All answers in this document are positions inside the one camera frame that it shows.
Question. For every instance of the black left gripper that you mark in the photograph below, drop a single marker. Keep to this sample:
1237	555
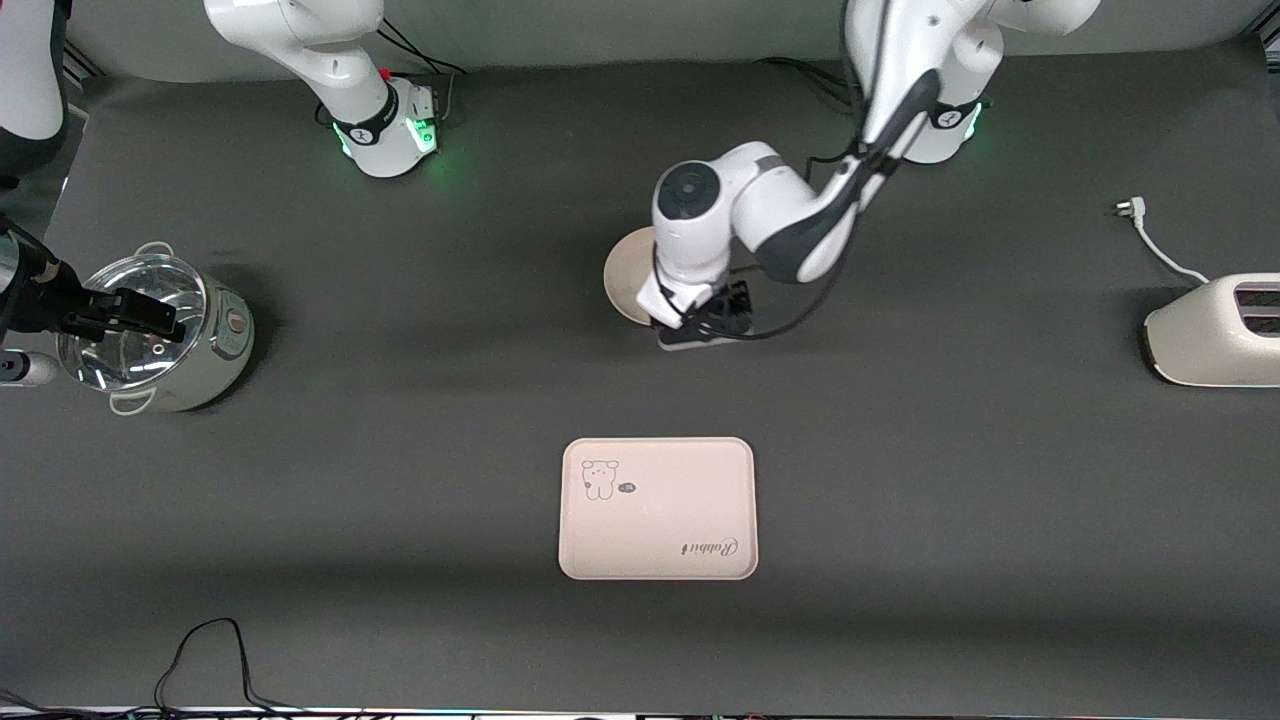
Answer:
733	303

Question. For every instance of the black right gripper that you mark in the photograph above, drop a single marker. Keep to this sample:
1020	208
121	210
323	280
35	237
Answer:
48	297

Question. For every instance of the round beige plate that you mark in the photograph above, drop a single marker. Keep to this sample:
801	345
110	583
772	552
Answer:
628	280

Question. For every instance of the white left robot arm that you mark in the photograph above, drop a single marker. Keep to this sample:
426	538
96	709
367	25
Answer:
780	210

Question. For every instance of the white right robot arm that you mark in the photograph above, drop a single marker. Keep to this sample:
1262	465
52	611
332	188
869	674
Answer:
370	110

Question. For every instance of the beige rectangular rabbit tray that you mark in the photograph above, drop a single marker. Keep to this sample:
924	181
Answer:
660	520

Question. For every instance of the cooking pot with glass lid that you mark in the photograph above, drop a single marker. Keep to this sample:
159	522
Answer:
200	360

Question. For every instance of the dark grey table mat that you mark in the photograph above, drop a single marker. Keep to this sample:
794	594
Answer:
400	500

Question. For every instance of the cream white toaster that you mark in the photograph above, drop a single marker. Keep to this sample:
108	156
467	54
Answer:
1200	345

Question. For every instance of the aluminium frame rail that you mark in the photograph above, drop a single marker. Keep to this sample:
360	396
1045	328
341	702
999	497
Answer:
82	62

